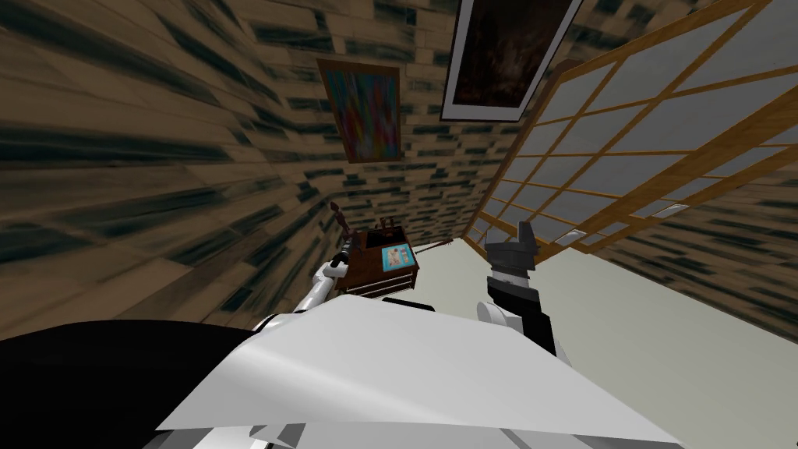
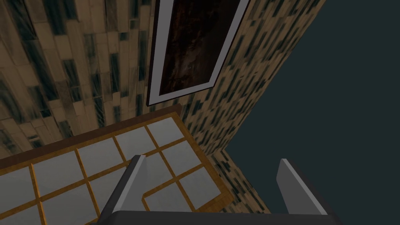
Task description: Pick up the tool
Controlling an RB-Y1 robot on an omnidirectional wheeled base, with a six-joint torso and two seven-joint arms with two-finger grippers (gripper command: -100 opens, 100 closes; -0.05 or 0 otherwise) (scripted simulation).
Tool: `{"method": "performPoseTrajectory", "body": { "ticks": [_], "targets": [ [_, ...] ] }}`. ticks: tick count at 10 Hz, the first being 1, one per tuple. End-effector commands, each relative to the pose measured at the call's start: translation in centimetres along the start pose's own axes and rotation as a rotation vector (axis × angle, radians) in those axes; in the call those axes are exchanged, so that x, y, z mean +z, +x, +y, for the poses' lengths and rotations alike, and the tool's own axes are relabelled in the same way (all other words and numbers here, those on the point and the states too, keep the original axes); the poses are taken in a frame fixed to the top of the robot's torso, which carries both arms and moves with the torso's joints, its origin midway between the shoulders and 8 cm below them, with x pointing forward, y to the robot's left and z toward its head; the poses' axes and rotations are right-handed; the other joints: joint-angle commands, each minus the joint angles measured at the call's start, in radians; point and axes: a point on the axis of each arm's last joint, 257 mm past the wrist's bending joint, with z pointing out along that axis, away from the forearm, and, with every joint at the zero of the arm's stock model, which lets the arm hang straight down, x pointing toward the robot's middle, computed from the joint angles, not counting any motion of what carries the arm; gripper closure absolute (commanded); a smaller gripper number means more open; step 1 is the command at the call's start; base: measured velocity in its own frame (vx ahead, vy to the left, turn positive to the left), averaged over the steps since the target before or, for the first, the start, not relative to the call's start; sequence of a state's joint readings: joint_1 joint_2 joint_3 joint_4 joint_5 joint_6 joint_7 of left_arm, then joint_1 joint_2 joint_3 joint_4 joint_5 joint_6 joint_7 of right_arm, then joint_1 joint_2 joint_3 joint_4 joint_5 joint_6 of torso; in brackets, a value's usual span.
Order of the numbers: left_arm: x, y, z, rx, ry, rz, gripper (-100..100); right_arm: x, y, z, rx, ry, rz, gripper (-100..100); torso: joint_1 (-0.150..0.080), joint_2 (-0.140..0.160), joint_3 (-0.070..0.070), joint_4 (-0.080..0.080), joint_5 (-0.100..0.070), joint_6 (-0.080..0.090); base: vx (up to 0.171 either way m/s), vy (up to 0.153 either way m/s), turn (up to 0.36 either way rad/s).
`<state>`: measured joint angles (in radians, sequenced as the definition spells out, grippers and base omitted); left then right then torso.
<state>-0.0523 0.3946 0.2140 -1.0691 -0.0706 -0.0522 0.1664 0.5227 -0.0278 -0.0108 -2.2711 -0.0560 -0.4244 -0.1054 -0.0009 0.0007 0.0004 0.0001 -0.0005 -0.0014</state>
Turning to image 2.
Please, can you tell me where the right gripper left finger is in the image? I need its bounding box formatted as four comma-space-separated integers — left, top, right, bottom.
99, 154, 147, 218

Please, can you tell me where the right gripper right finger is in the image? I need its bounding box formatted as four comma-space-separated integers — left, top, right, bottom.
276, 158, 332, 216

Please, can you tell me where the dark picture in grey frame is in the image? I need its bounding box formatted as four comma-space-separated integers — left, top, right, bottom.
146, 0, 252, 107

